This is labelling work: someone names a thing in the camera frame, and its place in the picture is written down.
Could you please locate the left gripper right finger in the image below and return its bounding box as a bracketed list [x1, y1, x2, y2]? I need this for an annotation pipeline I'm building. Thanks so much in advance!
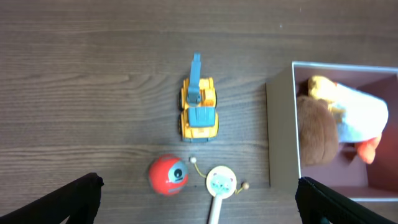
[295, 177, 395, 224]

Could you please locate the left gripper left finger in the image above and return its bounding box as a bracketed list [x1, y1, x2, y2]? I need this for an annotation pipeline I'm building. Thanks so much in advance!
[1, 173, 104, 224]

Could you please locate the brown plush toy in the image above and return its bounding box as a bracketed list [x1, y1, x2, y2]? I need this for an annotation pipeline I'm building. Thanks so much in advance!
[297, 96, 339, 166]

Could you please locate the white plush duck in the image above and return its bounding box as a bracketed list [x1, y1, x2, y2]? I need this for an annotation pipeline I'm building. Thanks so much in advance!
[308, 75, 389, 164]

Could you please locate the yellow toy crane truck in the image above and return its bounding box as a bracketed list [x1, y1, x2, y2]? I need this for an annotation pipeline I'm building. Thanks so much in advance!
[178, 53, 219, 142]

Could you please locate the white box pink interior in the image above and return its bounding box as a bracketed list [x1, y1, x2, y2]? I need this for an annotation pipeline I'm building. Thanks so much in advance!
[266, 61, 397, 202]

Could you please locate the red ball toy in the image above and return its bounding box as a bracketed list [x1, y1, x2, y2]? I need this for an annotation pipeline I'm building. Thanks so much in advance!
[149, 154, 188, 196]

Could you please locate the yellow cat rattle drum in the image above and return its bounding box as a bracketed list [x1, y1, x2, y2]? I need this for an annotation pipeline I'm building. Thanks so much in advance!
[189, 156, 250, 224]

